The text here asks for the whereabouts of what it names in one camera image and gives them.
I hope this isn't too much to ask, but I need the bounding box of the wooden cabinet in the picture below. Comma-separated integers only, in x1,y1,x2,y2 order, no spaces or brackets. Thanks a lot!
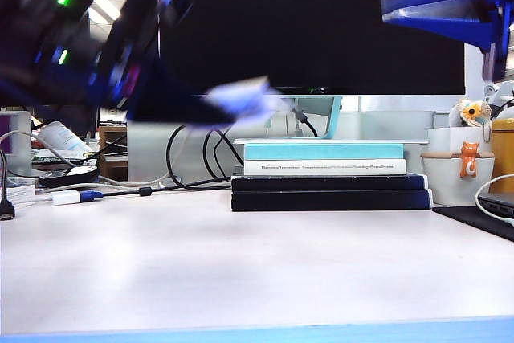
98,125,129,182

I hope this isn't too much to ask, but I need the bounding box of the white cable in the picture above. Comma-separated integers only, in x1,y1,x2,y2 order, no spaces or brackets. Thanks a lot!
474,174,514,228

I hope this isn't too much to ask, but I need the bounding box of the teal and silver monitor stand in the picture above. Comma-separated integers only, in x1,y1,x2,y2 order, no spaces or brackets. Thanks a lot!
232,96,430,146

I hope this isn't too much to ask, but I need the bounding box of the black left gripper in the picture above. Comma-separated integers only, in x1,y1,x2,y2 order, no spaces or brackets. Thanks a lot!
86,0,238,125

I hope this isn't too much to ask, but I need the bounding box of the white square container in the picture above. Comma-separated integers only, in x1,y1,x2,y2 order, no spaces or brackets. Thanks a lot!
426,128,493,155

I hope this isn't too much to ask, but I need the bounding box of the plush toy with sunflower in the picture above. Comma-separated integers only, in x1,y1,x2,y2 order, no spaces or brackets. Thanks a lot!
447,98,492,144

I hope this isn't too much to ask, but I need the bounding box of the white book with printed spine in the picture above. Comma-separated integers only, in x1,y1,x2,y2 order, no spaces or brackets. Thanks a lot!
243,159,407,178

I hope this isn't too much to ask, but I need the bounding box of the silver framed purple screen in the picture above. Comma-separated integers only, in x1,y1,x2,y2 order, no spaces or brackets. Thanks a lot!
0,110,32,178

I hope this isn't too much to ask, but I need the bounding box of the long grey cable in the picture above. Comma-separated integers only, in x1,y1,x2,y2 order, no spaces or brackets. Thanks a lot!
96,125,194,190

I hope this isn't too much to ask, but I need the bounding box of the ceiling light strip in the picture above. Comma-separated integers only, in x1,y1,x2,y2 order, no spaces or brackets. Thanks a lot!
90,0,121,25

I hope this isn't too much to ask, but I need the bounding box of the grey laptop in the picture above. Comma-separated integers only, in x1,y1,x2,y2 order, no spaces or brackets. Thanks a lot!
476,188,514,219

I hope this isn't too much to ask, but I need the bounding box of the black AOC computer monitor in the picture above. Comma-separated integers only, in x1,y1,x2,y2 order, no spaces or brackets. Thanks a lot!
157,0,466,96

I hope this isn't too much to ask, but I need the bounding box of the black cable with blue connector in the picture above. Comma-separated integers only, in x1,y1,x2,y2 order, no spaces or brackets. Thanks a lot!
80,124,246,203

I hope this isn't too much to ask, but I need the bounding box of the black HDMI cable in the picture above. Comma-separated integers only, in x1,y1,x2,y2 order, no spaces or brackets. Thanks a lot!
0,149,17,223

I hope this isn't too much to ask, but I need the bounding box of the white and purple tissue packet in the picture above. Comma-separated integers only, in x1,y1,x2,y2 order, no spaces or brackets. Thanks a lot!
203,76,284,123

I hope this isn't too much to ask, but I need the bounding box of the white and blue plush toy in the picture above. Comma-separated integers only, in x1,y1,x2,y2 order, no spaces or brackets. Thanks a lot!
483,81,514,119

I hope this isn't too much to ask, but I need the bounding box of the stack of printed papers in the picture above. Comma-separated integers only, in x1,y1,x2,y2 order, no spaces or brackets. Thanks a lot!
31,148,100,169

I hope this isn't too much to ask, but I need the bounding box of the black mouse pad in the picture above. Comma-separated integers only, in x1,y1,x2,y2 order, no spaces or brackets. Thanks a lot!
432,206,514,243

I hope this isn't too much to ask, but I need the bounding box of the teal book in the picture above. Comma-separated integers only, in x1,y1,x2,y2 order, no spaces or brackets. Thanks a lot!
243,144,405,161

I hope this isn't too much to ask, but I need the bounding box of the white cup with wooden lid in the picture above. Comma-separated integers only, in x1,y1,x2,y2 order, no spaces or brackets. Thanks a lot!
420,151,496,207

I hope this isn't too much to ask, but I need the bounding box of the black looped cable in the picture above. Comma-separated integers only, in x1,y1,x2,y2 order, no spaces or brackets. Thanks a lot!
202,128,246,182

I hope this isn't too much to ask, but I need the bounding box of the thick black box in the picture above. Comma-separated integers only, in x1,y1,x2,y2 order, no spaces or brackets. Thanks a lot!
230,189,433,213

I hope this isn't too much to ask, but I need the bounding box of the grey arched cable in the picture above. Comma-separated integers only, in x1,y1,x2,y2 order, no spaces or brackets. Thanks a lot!
0,130,77,167

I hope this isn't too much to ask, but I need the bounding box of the orange cat figurine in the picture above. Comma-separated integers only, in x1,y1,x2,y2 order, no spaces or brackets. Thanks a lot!
459,141,479,178

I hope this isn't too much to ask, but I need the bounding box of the black oval monitor base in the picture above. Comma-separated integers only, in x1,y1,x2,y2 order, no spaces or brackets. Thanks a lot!
39,165,100,190

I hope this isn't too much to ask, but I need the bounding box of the yellow jar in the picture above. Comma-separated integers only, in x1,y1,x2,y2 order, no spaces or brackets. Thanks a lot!
490,117,514,194

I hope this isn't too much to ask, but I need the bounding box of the black monitor cable with ferrite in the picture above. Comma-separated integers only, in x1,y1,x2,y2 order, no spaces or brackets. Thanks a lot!
291,105,318,138

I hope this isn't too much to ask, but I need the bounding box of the white partition board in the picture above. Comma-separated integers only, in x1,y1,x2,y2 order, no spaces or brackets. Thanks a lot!
464,41,496,112

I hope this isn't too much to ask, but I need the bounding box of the small white card box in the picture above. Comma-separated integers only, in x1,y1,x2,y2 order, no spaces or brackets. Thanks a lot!
6,184,36,204

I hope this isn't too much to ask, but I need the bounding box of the white bottle with blue print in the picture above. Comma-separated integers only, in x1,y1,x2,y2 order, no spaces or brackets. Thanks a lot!
39,120,94,155

